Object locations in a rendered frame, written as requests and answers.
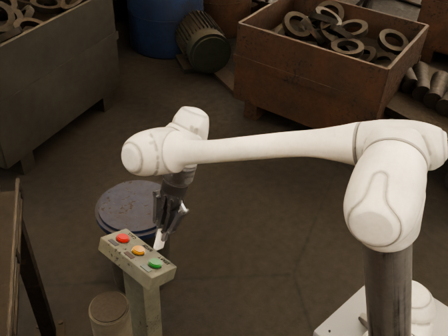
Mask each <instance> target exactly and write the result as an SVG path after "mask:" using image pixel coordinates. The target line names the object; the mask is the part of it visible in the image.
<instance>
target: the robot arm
mask: <svg viewBox="0 0 448 336"><path fill-rule="evenodd" d="M208 133H209V117H208V115H207V114H206V113H205V112H204V111H202V110H200V109H198V108H196V107H182V108H180V110H178V112H177V113H176V115H175V116H174V118H173V120H172V123H170V124H168V125H167V126H166V127H158V128H154V129H148V130H145V131H142V132H139V133H136V134H134V135H133V136H132V137H130V138H129V139H128V140H127V141H126V142H125V143H124V145H123V147H122V152H121V159H122V162H123V164H124V166H125V168H126V170H128V172H130V173H132V174H134V175H138V176H144V177H146V176H150V175H154V176H157V175H162V176H163V180H162V184H161V189H160V190H157V191H153V223H155V224H156V227H157V229H156V232H155V236H156V239H155V243H154V246H153V248H154V250H156V251H157V250H160V249H162V248H163V246H164V243H165V241H166V240H167V238H168V236H169V234H171V233H174V232H176V230H177V228H178V226H179V225H180V223H181V221H182V220H183V218H184V216H185V215H186V214H187V213H188V212H189V209H186V208H185V206H184V197H185V195H186V193H187V190H188V186H189V184H190V183H191V182H192V181H193V177H194V174H195V170H196V168H197V164H204V163H220V162H230V161H246V160H256V159H273V158H282V157H316V158H321V159H328V160H332V161H338V162H342V163H346V164H350V165H355V168H354V170H353V172H352V174H351V178H350V180H349V183H348V186H347V190H346V192H345V197H344V202H343V212H344V216H345V222H346V224H347V227H348V229H349V230H350V232H351V234H352V235H353V236H354V237H355V238H356V239H357V240H359V241H360V242H362V246H363V266H364V277H365V297H366V308H367V314H366V313H361V314H360V316H359V318H358V320H359V321H360V322H361V323H362V324H363V325H364V326H365V327H366V328H367V329H368V330H367V332H365V333H364V334H363V336H431V334H432V332H433V326H434V323H435V318H436V314H437V310H436V306H435V302H434V299H433V297H432V295H431V293H430V292H429V290H428V289H427V288H426V287H424V286H422V284H420V283H418V282H416V281H412V252H413V242H414V241H415V240H416V238H417V237H418V235H419V232H420V229H421V221H422V216H423V210H424V205H425V198H426V193H425V190H426V184H427V172H428V171H432V170H436V169H437V168H439V167H440V166H442V165H443V164H444V162H445V161H446V160H447V158H448V146H447V134H446V132H444V131H443V130H442V129H441V128H440V127H437V126H434V125H431V124H428V123H424V122H421V121H414V120H404V119H379V120H374V121H363V122H356V123H350V124H346V125H340V126H335V127H328V128H322V129H312V130H304V131H289V132H281V133H270V134H263V135H252V136H246V137H234V138H228V139H216V140H207V137H208ZM178 208H179V210H178ZM177 210H178V214H176V216H175V213H176V211H177ZM174 217H175V218H174Z"/></svg>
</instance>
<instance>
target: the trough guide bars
mask: <svg viewBox="0 0 448 336"><path fill-rule="evenodd" d="M21 198H22V199H23V200H24V194H23V191H22V188H21V183H20V178H16V181H15V202H14V213H13V234H12V246H11V266H10V278H9V298H8V310H7V331H6V336H16V335H15V333H14V319H15V294H16V280H17V262H18V264H19V263H20V265H21V257H20V255H19V252H18V240H19V215H20V202H21Z"/></svg>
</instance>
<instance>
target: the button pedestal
mask: <svg viewBox="0 0 448 336"><path fill-rule="evenodd" d="M121 233H124V234H126V235H128V236H129V241H128V242H126V243H122V242H120V241H118V240H117V235H118V234H121ZM110 239H113V240H114V241H116V242H117V243H118V244H119V245H118V246H114V245H113V244H112V243H110V242H109V241H108V240H110ZM136 245H140V246H142V247H144V248H145V253H144V254H143V255H137V254H134V252H133V251H132V249H133V247H134V246H136ZM98 250H99V251H100V252H102V254H104V255H105V256H106V257H108V258H109V259H110V260H112V262H114V263H115V264H116V265H117V266H119V267H120V268H121V269H122V270H123V278H124V284H125V293H126V298H127V299H128V302H129V308H130V314H131V324H132V329H133V336H163V335H162V324H161V304H160V292H159V286H160V285H162V284H164V283H166V282H168V281H170V280H172V279H174V276H175V272H176V268H177V267H176V266H175V265H174V264H172V262H170V261H169V260H167V259H166V258H164V256H162V255H161V254H159V253H158V252H156V250H154V249H153V248H152V247H150V246H149V245H148V244H146V243H145V242H144V241H142V240H141V239H140V238H138V237H137V236H136V235H134V234H133V233H132V232H130V231H129V230H128V229H123V230H120V231H117V232H114V233H112V234H109V235H106V236H103V237H101V238H100V242H99V248H98ZM126 251H128V252H130V254H132V255H133V256H134V257H135V258H133V259H131V258H129V257H128V256H127V255H126V254H124V252H126ZM152 258H157V259H159V260H160V261H161V262H162V265H161V267H159V268H154V267H151V266H150V265H149V260H150V259H152ZM143 264H145V265H146V266H147V267H148V268H150V269H151V270H152V271H150V272H147V271H146V270H144V269H143V268H142V267H141V266H140V265H143Z"/></svg>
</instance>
